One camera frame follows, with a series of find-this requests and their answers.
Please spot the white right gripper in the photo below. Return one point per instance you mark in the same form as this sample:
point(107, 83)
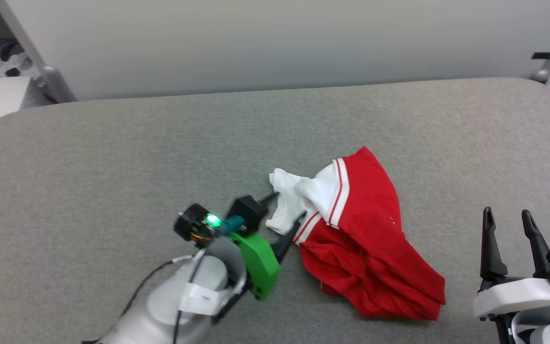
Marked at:
point(518, 296)

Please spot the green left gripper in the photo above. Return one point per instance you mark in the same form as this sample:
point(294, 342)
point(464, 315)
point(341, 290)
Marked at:
point(258, 263)

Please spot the red and white jersey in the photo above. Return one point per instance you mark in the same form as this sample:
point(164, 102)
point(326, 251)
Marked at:
point(365, 229)

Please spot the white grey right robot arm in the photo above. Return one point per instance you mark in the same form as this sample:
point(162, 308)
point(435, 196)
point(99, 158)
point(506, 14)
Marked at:
point(542, 329)

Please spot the white paper label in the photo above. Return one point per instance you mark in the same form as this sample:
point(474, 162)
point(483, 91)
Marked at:
point(203, 298)

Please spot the black tape strip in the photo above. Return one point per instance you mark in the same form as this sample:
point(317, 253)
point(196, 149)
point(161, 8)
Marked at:
point(546, 55)

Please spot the white power strip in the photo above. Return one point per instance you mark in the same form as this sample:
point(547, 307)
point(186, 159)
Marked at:
point(10, 64)

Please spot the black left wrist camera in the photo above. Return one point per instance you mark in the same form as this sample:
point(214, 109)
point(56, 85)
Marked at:
point(247, 212)

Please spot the grey metal post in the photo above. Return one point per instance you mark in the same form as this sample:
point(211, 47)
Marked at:
point(41, 62)

